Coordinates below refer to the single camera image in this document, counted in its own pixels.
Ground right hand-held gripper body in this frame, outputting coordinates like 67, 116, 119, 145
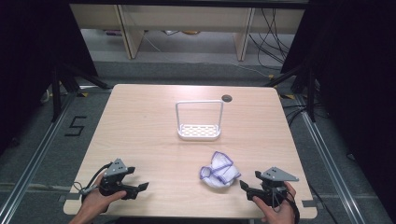
247, 166, 300, 208

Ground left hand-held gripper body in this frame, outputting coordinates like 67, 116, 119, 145
98, 158, 140, 201

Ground white cloth with purple trim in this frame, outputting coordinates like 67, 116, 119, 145
199, 150, 242, 189

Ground white rack with handle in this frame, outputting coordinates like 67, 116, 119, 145
175, 99, 225, 142

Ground person's left hand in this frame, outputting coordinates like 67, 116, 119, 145
79, 174, 128, 218

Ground person's right hand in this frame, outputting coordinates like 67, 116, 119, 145
252, 182, 297, 224

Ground black metal stand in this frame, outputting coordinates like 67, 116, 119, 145
263, 63, 318, 123
50, 61, 114, 123

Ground black curtain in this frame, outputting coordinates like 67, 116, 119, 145
0, 0, 99, 157
280, 0, 396, 220

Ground light wooden desk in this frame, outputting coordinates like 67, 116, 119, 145
69, 3, 306, 62

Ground grey cable plug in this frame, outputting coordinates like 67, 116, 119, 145
73, 181, 100, 196

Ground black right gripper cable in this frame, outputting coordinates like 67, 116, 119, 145
285, 189, 302, 224

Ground aluminium floor rail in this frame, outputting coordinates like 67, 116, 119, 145
294, 92, 376, 224
0, 92, 78, 224

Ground black floor cables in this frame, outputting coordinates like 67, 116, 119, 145
281, 103, 313, 126

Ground bundle of black cables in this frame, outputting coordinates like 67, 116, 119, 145
247, 7, 296, 69

